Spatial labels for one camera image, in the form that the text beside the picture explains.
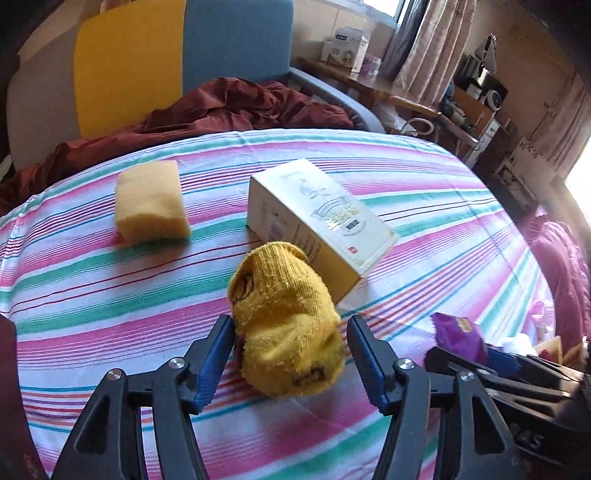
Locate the cluttered shelf unit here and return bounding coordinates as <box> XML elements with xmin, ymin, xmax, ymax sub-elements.
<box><xmin>438</xmin><ymin>32</ymin><xmax>513</xmax><ymax>167</ymax></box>

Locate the white cardboard box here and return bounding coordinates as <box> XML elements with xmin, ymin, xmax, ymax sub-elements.
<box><xmin>247</xmin><ymin>158</ymin><xmax>400</xmax><ymax>305</ymax></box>

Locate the white cable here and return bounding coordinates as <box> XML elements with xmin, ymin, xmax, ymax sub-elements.
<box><xmin>392</xmin><ymin>117</ymin><xmax>439</xmax><ymax>139</ymax></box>

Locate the striped tablecloth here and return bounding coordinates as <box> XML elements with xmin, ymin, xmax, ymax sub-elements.
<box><xmin>0</xmin><ymin>129</ymin><xmax>561</xmax><ymax>480</ymax></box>

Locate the pink patterned curtain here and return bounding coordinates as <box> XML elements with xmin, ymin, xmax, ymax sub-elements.
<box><xmin>383</xmin><ymin>0</ymin><xmax>478</xmax><ymax>107</ymax></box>

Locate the purple packet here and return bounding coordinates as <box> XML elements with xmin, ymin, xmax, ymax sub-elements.
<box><xmin>429</xmin><ymin>313</ymin><xmax>490</xmax><ymax>365</ymax></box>

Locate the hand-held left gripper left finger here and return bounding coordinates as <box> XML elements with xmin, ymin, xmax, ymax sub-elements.
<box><xmin>51</xmin><ymin>314</ymin><xmax>236</xmax><ymax>480</ymax></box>

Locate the grey yellow blue chair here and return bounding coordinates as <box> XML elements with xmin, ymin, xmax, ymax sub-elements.
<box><xmin>7</xmin><ymin>0</ymin><xmax>386</xmax><ymax>171</ymax></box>

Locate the wooden side table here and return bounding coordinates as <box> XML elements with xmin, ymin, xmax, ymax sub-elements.
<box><xmin>293</xmin><ymin>56</ymin><xmax>481</xmax><ymax>155</ymax></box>

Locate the dark red cloth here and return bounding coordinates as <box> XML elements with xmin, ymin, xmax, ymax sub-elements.
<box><xmin>0</xmin><ymin>77</ymin><xmax>354</xmax><ymax>217</ymax></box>

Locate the white appliance carton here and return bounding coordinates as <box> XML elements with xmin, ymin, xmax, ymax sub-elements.
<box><xmin>321</xmin><ymin>32</ymin><xmax>370</xmax><ymax>73</ymax></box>

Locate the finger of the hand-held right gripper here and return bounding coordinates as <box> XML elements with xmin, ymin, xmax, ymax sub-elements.
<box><xmin>485</xmin><ymin>344</ymin><xmax>585</xmax><ymax>385</ymax></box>
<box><xmin>424</xmin><ymin>346</ymin><xmax>573</xmax><ymax>418</ymax></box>

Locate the yellow sock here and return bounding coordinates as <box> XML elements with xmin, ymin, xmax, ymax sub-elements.
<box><xmin>228</xmin><ymin>241</ymin><xmax>345</xmax><ymax>397</ymax></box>

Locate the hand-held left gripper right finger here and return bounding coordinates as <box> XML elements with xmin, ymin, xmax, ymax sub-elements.
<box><xmin>346</xmin><ymin>315</ymin><xmax>527</xmax><ymax>480</ymax></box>

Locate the window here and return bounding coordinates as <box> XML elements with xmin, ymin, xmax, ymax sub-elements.
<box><xmin>362</xmin><ymin>0</ymin><xmax>411</xmax><ymax>21</ymax></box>

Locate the pink quilt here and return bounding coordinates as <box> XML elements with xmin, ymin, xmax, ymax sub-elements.
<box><xmin>517</xmin><ymin>208</ymin><xmax>591</xmax><ymax>352</ymax></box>

